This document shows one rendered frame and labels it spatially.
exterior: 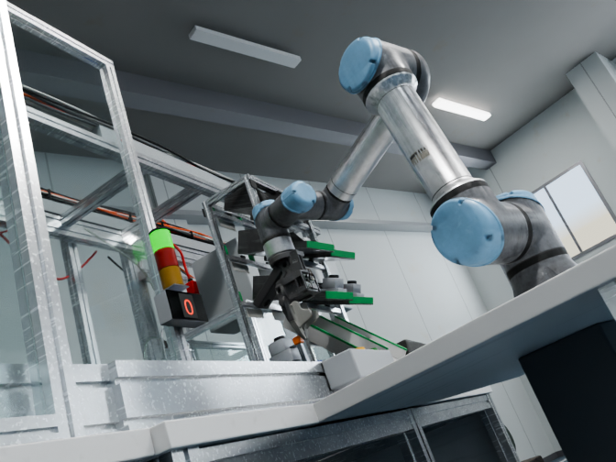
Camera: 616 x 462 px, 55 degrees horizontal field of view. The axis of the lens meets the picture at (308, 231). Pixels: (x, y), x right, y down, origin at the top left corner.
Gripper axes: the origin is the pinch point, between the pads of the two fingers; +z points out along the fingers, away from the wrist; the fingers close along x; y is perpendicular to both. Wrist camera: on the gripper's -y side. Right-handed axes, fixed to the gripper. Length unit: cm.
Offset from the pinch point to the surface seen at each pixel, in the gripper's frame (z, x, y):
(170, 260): -24.9, -20.2, -15.8
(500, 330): 24, -54, 52
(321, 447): 28, -42, 18
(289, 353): 3.0, -2.2, -3.6
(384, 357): 13.1, -3.0, 18.7
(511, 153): -323, 798, 44
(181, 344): -5.8, -18.7, -20.1
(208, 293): -68, 105, -94
